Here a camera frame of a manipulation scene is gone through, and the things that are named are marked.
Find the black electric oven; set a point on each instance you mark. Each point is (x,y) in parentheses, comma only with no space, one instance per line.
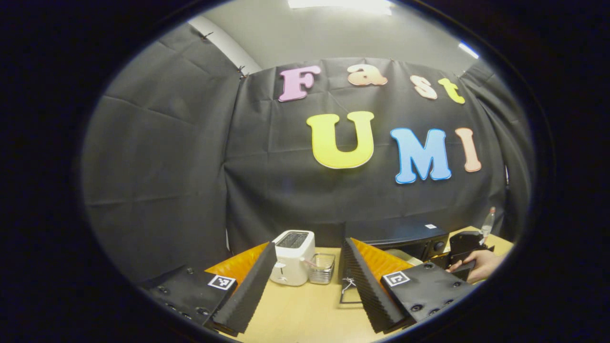
(395,231)

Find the black backdrop cloth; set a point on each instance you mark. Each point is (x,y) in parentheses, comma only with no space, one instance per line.
(167,166)

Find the cream food tray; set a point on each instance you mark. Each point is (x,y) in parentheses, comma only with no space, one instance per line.
(404,256)

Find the small ceiling light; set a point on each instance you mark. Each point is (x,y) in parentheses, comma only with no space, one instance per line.
(469,50)

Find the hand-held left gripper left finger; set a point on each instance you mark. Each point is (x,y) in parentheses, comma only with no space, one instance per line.
(248,295)

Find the ceiling light panel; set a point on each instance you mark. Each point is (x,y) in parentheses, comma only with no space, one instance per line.
(340,4)

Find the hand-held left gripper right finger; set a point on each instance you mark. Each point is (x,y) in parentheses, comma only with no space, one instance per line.
(364,290)

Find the clear plastic water bottle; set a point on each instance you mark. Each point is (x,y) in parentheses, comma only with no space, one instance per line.
(488,224)

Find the red white striped straw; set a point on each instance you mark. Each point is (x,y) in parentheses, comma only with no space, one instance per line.
(318,261)

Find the white toaster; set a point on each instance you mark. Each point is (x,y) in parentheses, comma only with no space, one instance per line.
(293,262)

